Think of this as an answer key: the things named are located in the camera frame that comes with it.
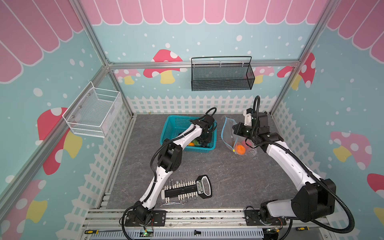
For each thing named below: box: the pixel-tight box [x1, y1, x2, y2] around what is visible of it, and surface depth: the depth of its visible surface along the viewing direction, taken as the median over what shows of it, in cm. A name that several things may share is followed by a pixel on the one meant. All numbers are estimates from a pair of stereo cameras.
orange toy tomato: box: [237, 144, 246, 155], surface depth 86 cm
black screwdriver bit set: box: [160, 174, 213, 207], surface depth 84 cm
